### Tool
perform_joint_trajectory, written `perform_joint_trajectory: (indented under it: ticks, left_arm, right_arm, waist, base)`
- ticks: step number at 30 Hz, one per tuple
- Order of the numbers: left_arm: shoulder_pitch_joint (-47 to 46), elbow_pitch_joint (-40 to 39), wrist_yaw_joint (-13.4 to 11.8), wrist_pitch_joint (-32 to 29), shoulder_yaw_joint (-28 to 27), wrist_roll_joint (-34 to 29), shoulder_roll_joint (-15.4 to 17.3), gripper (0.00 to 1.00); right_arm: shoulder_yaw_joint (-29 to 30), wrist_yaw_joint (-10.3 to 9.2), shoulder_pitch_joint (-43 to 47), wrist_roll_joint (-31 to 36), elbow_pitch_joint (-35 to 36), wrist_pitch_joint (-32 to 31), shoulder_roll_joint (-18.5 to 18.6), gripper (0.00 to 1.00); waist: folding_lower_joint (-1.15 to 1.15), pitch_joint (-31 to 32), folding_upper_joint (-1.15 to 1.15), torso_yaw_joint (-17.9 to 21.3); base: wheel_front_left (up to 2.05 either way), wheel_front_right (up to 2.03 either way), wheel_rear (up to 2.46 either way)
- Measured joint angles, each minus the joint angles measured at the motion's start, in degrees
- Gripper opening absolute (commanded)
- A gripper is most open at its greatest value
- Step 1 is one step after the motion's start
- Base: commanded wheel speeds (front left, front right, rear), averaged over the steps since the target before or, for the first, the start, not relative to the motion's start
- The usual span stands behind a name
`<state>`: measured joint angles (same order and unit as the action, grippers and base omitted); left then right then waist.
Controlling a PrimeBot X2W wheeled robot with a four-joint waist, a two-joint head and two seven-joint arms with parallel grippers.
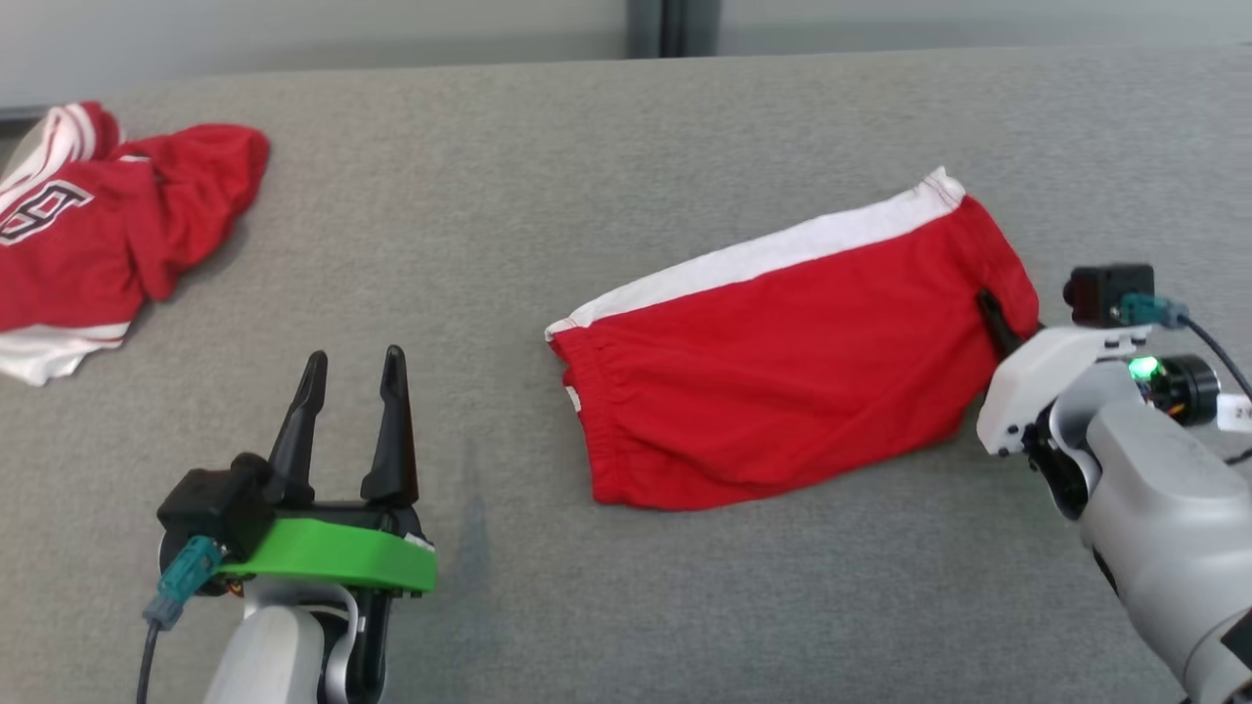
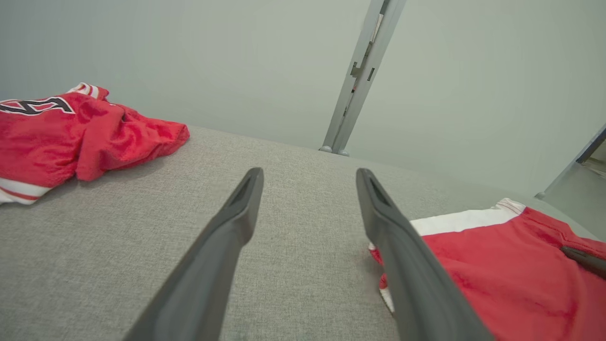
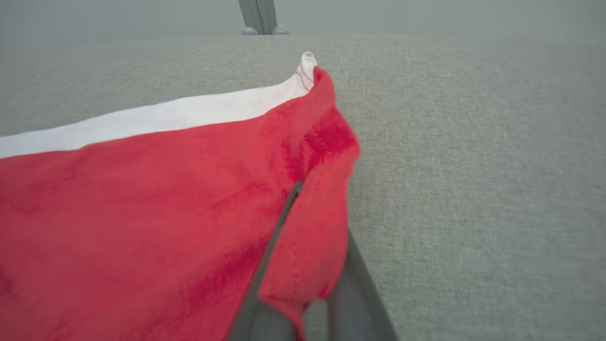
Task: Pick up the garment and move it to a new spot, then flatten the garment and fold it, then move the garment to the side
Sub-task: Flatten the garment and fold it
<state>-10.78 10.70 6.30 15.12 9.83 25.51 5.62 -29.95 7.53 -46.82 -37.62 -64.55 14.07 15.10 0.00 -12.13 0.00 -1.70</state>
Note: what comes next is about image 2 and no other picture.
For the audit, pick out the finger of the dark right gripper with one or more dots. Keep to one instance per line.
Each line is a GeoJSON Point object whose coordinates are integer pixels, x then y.
{"type": "Point", "coordinates": [587, 261]}

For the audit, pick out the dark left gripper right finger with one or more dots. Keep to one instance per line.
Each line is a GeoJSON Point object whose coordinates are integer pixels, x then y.
{"type": "Point", "coordinates": [412, 274]}

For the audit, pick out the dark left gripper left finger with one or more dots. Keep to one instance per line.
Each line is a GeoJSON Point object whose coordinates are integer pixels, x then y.
{"type": "Point", "coordinates": [213, 265]}

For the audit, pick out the red shorts with white stripe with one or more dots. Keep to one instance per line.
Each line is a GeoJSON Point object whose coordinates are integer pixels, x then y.
{"type": "Point", "coordinates": [511, 274]}

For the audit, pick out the red jersey with black numbers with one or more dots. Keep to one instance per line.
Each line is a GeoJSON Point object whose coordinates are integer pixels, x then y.
{"type": "Point", "coordinates": [71, 137]}

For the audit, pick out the grey partition post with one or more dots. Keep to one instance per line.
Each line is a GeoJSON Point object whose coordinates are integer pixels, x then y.
{"type": "Point", "coordinates": [575, 161]}
{"type": "Point", "coordinates": [374, 76]}
{"type": "Point", "coordinates": [348, 85]}

